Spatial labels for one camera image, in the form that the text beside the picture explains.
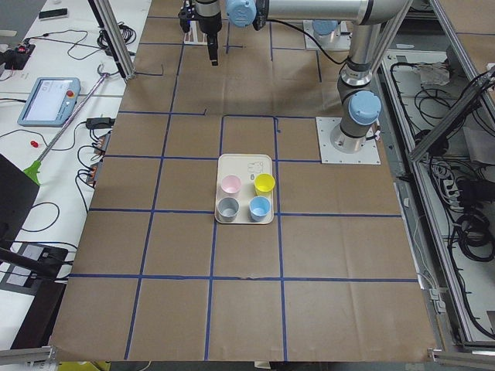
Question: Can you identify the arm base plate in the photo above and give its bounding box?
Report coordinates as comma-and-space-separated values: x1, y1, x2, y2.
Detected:
303, 20, 351, 51
316, 117, 381, 165

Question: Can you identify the grey plastic cup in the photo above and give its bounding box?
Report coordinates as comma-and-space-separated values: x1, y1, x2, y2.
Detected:
217, 197, 240, 223

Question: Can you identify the black monitor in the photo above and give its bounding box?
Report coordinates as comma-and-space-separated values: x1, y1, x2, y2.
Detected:
0, 155, 39, 250

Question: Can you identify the pink plastic cup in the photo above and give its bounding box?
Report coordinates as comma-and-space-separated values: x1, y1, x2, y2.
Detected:
220, 175, 242, 197

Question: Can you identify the yellow plastic cup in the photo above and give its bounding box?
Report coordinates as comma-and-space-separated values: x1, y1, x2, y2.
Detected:
254, 173, 275, 197

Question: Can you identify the green handled grabber stick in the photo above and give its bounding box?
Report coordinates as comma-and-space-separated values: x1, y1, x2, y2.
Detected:
23, 63, 116, 186

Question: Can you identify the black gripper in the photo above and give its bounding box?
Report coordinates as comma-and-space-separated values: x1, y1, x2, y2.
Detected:
196, 12, 222, 66

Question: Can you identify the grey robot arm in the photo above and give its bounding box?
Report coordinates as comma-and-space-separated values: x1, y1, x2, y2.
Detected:
312, 19, 340, 42
179, 0, 411, 153

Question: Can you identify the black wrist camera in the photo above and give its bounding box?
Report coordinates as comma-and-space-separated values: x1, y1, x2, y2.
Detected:
178, 0, 197, 33

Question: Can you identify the white wire cup rack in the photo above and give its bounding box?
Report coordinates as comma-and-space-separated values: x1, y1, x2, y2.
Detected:
183, 21, 207, 46

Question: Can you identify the aluminium frame post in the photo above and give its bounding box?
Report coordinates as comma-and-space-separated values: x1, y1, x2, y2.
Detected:
88, 0, 135, 81

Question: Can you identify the cream plastic tray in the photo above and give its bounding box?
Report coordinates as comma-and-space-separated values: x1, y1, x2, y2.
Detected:
215, 154, 275, 225

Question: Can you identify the black power adapter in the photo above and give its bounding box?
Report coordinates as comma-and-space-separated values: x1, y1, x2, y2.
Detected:
85, 117, 115, 130

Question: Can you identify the blue teach pendant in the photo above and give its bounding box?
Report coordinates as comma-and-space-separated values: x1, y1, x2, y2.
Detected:
17, 77, 80, 128

